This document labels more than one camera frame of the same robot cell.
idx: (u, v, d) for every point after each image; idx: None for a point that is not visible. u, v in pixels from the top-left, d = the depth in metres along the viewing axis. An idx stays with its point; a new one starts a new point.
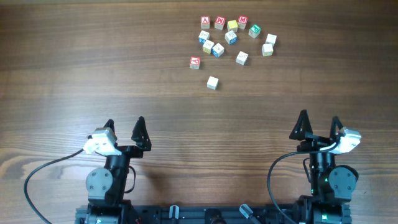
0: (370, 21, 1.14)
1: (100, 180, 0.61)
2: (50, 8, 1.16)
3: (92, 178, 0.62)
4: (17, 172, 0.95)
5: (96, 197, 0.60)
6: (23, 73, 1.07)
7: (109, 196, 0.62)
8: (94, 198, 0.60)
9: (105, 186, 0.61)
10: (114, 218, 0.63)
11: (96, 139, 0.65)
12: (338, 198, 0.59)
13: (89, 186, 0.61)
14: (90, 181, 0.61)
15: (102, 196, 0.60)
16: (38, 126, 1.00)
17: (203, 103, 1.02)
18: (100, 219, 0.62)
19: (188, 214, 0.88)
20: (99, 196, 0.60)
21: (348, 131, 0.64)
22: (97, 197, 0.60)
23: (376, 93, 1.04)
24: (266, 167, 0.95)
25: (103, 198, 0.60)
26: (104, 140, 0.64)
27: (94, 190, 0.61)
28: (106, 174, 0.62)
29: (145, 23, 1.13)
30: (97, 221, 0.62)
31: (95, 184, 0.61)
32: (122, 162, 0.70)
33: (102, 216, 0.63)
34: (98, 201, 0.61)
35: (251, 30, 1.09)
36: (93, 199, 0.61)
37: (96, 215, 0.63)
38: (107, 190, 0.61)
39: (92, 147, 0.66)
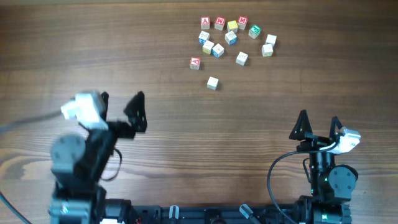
0: (370, 21, 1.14)
1: (70, 147, 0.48)
2: (51, 9, 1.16)
3: (60, 145, 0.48)
4: (17, 172, 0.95)
5: (61, 168, 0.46)
6: (23, 73, 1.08)
7: (81, 170, 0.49)
8: (60, 173, 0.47)
9: (74, 154, 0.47)
10: (84, 204, 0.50)
11: (79, 103, 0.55)
12: (338, 197, 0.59)
13: (54, 154, 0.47)
14: (56, 148, 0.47)
15: (70, 169, 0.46)
16: (38, 126, 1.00)
17: (203, 103, 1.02)
18: (67, 205, 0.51)
19: (188, 214, 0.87)
20: (66, 166, 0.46)
21: (348, 130, 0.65)
22: (63, 172, 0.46)
23: (376, 94, 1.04)
24: (266, 167, 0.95)
25: (72, 172, 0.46)
26: (89, 104, 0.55)
27: (60, 159, 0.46)
28: (78, 141, 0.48)
29: (146, 23, 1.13)
30: (63, 208, 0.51)
31: (62, 152, 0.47)
32: (106, 140, 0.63)
33: (69, 202, 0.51)
34: (65, 176, 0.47)
35: (251, 30, 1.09)
36: (60, 173, 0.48)
37: (62, 201, 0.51)
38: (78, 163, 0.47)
39: (72, 110, 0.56)
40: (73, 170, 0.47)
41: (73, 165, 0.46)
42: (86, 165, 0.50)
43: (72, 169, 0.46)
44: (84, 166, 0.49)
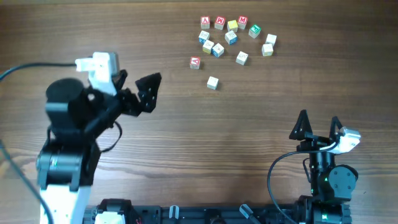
0: (370, 21, 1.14)
1: (66, 89, 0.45)
2: (50, 8, 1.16)
3: (56, 87, 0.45)
4: (17, 172, 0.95)
5: (54, 107, 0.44)
6: (23, 73, 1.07)
7: (74, 114, 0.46)
8: (56, 118, 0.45)
9: (71, 96, 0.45)
10: (76, 159, 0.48)
11: (96, 59, 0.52)
12: (338, 197, 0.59)
13: (48, 94, 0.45)
14: (51, 88, 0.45)
15: (65, 112, 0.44)
16: (38, 126, 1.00)
17: (203, 103, 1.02)
18: (56, 160, 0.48)
19: (188, 214, 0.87)
20: (61, 104, 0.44)
21: (348, 130, 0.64)
22: (59, 116, 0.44)
23: (376, 93, 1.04)
24: (266, 167, 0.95)
25: (66, 111, 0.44)
26: (106, 60, 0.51)
27: (54, 98, 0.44)
28: (76, 83, 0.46)
29: (145, 23, 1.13)
30: (52, 162, 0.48)
31: (58, 93, 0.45)
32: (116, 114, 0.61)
33: (60, 157, 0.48)
34: (59, 117, 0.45)
35: (251, 30, 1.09)
36: (55, 120, 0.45)
37: (51, 155, 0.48)
38: (69, 109, 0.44)
39: (86, 66, 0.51)
40: (66, 113, 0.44)
41: (66, 107, 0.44)
42: (86, 116, 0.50)
43: (66, 112, 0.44)
44: (71, 110, 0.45)
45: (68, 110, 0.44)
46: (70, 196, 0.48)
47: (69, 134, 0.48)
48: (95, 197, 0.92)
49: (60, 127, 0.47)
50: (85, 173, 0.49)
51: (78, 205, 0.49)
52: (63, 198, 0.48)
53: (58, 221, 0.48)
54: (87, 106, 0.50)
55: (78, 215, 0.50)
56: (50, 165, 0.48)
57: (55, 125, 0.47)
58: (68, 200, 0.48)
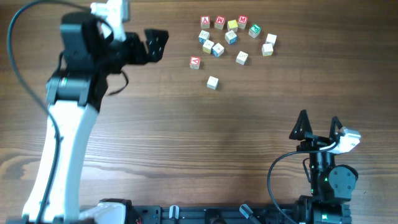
0: (370, 20, 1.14)
1: (81, 17, 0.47)
2: (50, 8, 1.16)
3: (71, 15, 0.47)
4: (17, 172, 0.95)
5: (68, 30, 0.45)
6: (23, 73, 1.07)
7: (86, 38, 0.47)
8: (69, 41, 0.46)
9: (85, 22, 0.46)
10: (85, 80, 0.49)
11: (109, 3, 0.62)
12: (338, 197, 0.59)
13: (64, 18, 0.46)
14: (68, 15, 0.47)
15: (78, 33, 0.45)
16: (38, 126, 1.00)
17: (203, 103, 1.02)
18: (67, 80, 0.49)
19: (188, 214, 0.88)
20: (75, 26, 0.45)
21: (348, 130, 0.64)
22: (71, 37, 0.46)
23: (376, 93, 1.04)
24: (266, 167, 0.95)
25: (79, 33, 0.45)
26: (117, 5, 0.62)
27: (69, 22, 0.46)
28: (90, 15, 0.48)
29: (145, 23, 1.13)
30: (63, 81, 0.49)
31: (73, 18, 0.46)
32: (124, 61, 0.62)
33: (70, 78, 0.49)
34: (71, 39, 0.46)
35: (251, 30, 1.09)
36: (68, 43, 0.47)
37: (61, 78, 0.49)
38: (82, 30, 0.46)
39: (101, 10, 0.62)
40: (79, 35, 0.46)
41: (78, 27, 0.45)
42: (97, 48, 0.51)
43: (79, 35, 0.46)
44: (84, 32, 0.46)
45: (81, 31, 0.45)
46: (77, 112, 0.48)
47: (81, 60, 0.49)
48: (94, 196, 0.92)
49: (70, 51, 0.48)
50: (94, 94, 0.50)
51: (86, 125, 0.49)
52: (70, 113, 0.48)
53: (64, 134, 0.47)
54: (99, 43, 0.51)
55: (84, 140, 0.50)
56: (58, 85, 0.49)
57: (67, 48, 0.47)
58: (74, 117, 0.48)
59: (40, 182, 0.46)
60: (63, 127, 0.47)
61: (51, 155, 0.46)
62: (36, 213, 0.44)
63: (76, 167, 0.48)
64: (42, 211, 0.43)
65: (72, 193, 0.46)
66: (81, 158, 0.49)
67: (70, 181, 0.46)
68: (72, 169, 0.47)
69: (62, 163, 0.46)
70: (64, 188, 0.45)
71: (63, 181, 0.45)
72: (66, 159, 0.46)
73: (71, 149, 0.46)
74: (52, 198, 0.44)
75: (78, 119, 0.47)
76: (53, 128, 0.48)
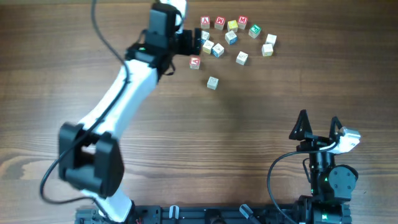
0: (370, 21, 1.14)
1: (169, 7, 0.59)
2: (50, 8, 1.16)
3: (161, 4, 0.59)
4: (17, 172, 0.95)
5: (157, 14, 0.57)
6: (23, 73, 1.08)
7: (168, 25, 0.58)
8: (156, 23, 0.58)
9: (170, 10, 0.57)
10: (156, 55, 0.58)
11: None
12: (337, 197, 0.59)
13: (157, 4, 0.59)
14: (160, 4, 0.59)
15: (163, 17, 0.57)
16: (38, 126, 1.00)
17: (203, 103, 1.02)
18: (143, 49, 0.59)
19: (188, 214, 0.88)
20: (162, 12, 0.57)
21: (347, 130, 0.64)
22: (158, 19, 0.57)
23: (376, 93, 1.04)
24: (266, 167, 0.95)
25: (165, 18, 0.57)
26: None
27: (158, 8, 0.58)
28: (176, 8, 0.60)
29: (146, 23, 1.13)
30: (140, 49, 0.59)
31: (161, 6, 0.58)
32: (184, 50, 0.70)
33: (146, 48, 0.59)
34: (156, 21, 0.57)
35: (251, 30, 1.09)
36: (153, 22, 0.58)
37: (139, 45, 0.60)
38: (168, 15, 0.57)
39: None
40: (163, 18, 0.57)
41: (167, 12, 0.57)
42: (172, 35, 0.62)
43: (164, 18, 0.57)
44: (169, 18, 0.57)
45: (168, 16, 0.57)
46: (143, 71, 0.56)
47: (158, 40, 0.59)
48: None
49: (152, 31, 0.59)
50: (159, 67, 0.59)
51: (147, 86, 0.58)
52: (139, 70, 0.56)
53: (132, 81, 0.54)
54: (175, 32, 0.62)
55: (140, 97, 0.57)
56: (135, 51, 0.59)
57: (151, 27, 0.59)
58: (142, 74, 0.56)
59: (101, 104, 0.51)
60: (133, 75, 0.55)
61: (115, 91, 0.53)
62: (89, 123, 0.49)
63: (129, 111, 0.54)
64: (97, 124, 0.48)
65: (120, 127, 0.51)
66: (132, 112, 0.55)
67: (122, 117, 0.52)
68: (127, 111, 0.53)
69: (124, 100, 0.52)
70: (119, 114, 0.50)
71: (120, 109, 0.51)
72: (127, 96, 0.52)
73: (134, 92, 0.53)
74: (107, 118, 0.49)
75: (145, 74, 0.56)
76: (123, 75, 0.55)
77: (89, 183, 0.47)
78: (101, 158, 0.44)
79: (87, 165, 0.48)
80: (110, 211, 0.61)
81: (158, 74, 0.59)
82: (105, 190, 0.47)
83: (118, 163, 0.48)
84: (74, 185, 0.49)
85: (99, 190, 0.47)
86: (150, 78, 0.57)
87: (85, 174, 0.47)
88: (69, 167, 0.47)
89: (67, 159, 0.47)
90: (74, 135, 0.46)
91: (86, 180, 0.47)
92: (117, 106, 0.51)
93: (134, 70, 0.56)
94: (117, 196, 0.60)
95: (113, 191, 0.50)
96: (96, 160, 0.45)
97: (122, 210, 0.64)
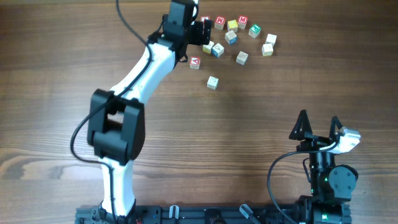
0: (370, 20, 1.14)
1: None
2: (50, 8, 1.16)
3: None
4: (17, 172, 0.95)
5: (177, 6, 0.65)
6: (23, 73, 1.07)
7: (186, 18, 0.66)
8: (175, 14, 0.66)
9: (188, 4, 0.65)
10: (174, 42, 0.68)
11: None
12: (338, 197, 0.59)
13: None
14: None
15: (182, 9, 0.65)
16: (38, 126, 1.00)
17: (203, 103, 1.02)
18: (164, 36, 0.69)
19: (188, 214, 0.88)
20: (182, 5, 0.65)
21: (348, 130, 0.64)
22: (178, 10, 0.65)
23: (377, 93, 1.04)
24: (266, 167, 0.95)
25: (184, 11, 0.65)
26: None
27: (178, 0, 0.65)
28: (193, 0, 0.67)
29: (145, 23, 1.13)
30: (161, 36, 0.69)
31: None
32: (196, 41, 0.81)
33: (166, 35, 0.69)
34: (176, 13, 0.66)
35: (251, 30, 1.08)
36: (173, 12, 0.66)
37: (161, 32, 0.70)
38: (188, 7, 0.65)
39: None
40: (183, 10, 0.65)
41: (186, 4, 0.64)
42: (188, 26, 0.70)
43: (184, 10, 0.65)
44: (188, 11, 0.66)
45: (187, 7, 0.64)
46: (163, 55, 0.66)
47: (176, 29, 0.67)
48: (95, 196, 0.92)
49: (171, 20, 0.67)
50: (176, 52, 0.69)
51: (165, 65, 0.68)
52: (160, 52, 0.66)
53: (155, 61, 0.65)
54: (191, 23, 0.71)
55: (159, 74, 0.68)
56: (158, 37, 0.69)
57: (171, 17, 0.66)
58: (161, 56, 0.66)
59: (129, 77, 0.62)
60: (154, 56, 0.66)
61: (140, 68, 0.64)
62: (119, 92, 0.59)
63: (152, 84, 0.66)
64: (127, 93, 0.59)
65: (144, 98, 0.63)
66: (153, 85, 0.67)
67: (146, 89, 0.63)
68: (149, 84, 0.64)
69: (147, 75, 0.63)
70: (144, 86, 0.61)
71: (145, 81, 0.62)
72: (150, 72, 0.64)
73: (155, 70, 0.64)
74: (135, 88, 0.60)
75: (165, 56, 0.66)
76: (146, 56, 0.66)
77: (117, 144, 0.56)
78: (129, 122, 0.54)
79: (115, 130, 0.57)
80: (120, 196, 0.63)
81: (175, 58, 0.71)
82: (129, 152, 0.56)
83: (142, 130, 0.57)
84: (102, 147, 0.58)
85: (124, 150, 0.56)
86: (168, 60, 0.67)
87: (114, 137, 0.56)
88: (100, 129, 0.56)
89: (99, 122, 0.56)
90: (106, 101, 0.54)
91: (114, 142, 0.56)
92: (143, 79, 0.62)
93: (156, 51, 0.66)
94: (129, 177, 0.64)
95: (135, 155, 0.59)
96: (124, 124, 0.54)
97: (127, 200, 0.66)
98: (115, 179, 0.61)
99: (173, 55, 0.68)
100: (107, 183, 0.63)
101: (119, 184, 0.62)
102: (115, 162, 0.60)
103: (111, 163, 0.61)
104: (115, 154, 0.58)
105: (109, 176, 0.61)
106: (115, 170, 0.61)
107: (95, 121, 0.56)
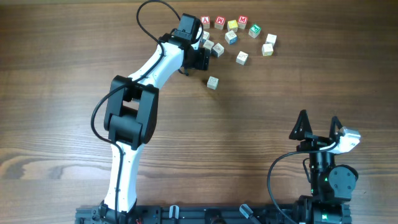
0: (370, 20, 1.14)
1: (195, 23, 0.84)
2: (50, 8, 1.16)
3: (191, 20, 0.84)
4: (17, 172, 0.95)
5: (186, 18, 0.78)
6: (23, 73, 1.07)
7: (194, 29, 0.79)
8: (185, 24, 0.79)
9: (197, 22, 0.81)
10: (183, 40, 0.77)
11: None
12: (337, 197, 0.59)
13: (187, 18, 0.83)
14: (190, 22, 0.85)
15: (192, 21, 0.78)
16: (38, 126, 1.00)
17: (203, 103, 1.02)
18: (174, 35, 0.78)
19: (188, 214, 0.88)
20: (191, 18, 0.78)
21: (348, 130, 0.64)
22: (188, 21, 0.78)
23: (376, 93, 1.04)
24: (266, 167, 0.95)
25: (193, 22, 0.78)
26: None
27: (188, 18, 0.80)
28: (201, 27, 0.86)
29: (145, 23, 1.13)
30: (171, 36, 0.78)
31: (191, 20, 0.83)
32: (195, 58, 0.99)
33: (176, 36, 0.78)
34: (186, 23, 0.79)
35: (251, 30, 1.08)
36: (184, 23, 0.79)
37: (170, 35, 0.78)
38: (195, 20, 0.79)
39: None
40: (192, 22, 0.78)
41: (195, 18, 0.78)
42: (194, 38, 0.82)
43: (193, 22, 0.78)
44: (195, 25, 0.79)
45: (195, 20, 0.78)
46: (175, 50, 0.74)
47: (185, 36, 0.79)
48: (95, 196, 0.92)
49: (181, 30, 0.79)
50: (185, 51, 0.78)
51: (175, 61, 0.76)
52: (172, 48, 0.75)
53: (167, 55, 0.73)
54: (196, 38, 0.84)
55: (169, 70, 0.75)
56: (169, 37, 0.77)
57: (181, 27, 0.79)
58: (174, 51, 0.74)
59: (143, 67, 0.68)
60: (166, 51, 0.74)
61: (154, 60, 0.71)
62: (135, 79, 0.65)
63: (163, 76, 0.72)
64: (143, 79, 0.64)
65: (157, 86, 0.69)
66: (163, 78, 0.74)
67: (159, 79, 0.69)
68: (161, 75, 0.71)
69: (161, 66, 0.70)
70: (158, 76, 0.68)
71: (158, 72, 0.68)
72: (164, 63, 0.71)
73: (168, 61, 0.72)
74: (150, 76, 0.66)
75: (176, 51, 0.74)
76: (158, 51, 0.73)
77: (132, 127, 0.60)
78: (145, 104, 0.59)
79: (131, 114, 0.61)
80: (124, 186, 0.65)
81: (183, 57, 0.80)
82: (143, 134, 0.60)
83: (154, 115, 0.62)
84: (117, 130, 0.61)
85: (138, 133, 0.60)
86: (178, 55, 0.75)
87: (129, 120, 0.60)
88: (117, 112, 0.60)
89: (117, 105, 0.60)
90: (125, 83, 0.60)
91: (129, 124, 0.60)
92: (157, 70, 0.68)
93: (167, 48, 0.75)
94: (134, 170, 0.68)
95: (147, 140, 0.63)
96: (140, 106, 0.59)
97: (130, 195, 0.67)
98: (125, 165, 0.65)
99: (182, 52, 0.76)
100: (115, 172, 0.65)
101: (126, 172, 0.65)
102: (127, 148, 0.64)
103: (122, 149, 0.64)
104: (129, 137, 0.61)
105: (120, 161, 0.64)
106: (125, 155, 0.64)
107: (114, 104, 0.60)
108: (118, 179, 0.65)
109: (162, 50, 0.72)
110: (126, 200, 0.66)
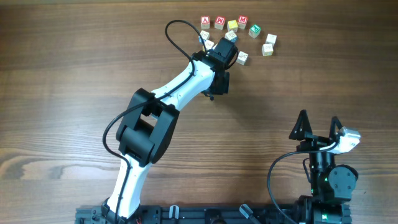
0: (370, 20, 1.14)
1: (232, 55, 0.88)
2: (50, 8, 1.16)
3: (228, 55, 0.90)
4: (17, 172, 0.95)
5: (225, 44, 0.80)
6: (23, 73, 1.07)
7: (229, 55, 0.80)
8: (222, 48, 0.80)
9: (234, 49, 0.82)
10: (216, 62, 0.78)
11: None
12: (337, 197, 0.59)
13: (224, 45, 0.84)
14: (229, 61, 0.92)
15: (229, 46, 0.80)
16: (38, 126, 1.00)
17: (203, 103, 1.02)
18: (208, 55, 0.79)
19: (188, 214, 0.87)
20: (229, 45, 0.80)
21: (348, 130, 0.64)
22: (226, 45, 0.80)
23: (376, 93, 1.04)
24: (266, 167, 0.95)
25: (230, 47, 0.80)
26: None
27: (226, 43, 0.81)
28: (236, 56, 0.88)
29: (145, 23, 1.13)
30: (206, 55, 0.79)
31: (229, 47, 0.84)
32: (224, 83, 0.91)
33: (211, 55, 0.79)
34: (223, 48, 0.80)
35: (251, 30, 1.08)
36: (221, 47, 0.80)
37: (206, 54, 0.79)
38: (232, 47, 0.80)
39: None
40: (229, 48, 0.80)
41: (233, 44, 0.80)
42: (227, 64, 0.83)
43: (231, 48, 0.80)
44: (231, 51, 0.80)
45: (232, 46, 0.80)
46: (206, 71, 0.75)
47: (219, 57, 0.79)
48: (95, 196, 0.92)
49: (217, 51, 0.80)
50: (215, 73, 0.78)
51: (203, 83, 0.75)
52: (204, 68, 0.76)
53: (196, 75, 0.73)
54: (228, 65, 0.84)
55: (195, 91, 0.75)
56: (204, 56, 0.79)
57: (218, 50, 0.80)
58: (205, 71, 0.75)
59: (169, 84, 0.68)
60: (196, 71, 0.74)
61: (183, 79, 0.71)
62: (159, 95, 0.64)
63: (188, 97, 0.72)
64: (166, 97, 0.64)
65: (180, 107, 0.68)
66: (188, 98, 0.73)
67: (183, 99, 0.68)
68: (186, 95, 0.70)
69: (188, 87, 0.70)
70: (183, 96, 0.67)
71: (184, 93, 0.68)
72: (191, 84, 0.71)
73: (195, 83, 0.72)
74: (174, 95, 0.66)
75: (206, 73, 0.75)
76: (188, 70, 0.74)
77: (143, 144, 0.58)
78: (161, 126, 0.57)
79: (145, 130, 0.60)
80: (127, 196, 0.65)
81: (212, 79, 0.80)
82: (153, 155, 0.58)
83: (168, 136, 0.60)
84: (128, 144, 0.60)
85: (148, 152, 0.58)
86: (208, 76, 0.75)
87: (142, 137, 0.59)
88: (132, 126, 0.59)
89: (134, 119, 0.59)
90: (147, 99, 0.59)
91: (141, 141, 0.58)
92: (182, 90, 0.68)
93: (199, 68, 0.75)
94: (141, 182, 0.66)
95: (156, 160, 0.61)
96: (157, 126, 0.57)
97: (132, 203, 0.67)
98: (130, 178, 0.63)
99: (212, 74, 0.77)
100: (120, 181, 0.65)
101: (130, 183, 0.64)
102: (135, 163, 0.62)
103: (130, 162, 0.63)
104: (138, 154, 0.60)
105: (125, 173, 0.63)
106: (132, 169, 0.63)
107: (130, 118, 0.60)
108: (122, 188, 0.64)
109: (192, 70, 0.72)
110: (127, 208, 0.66)
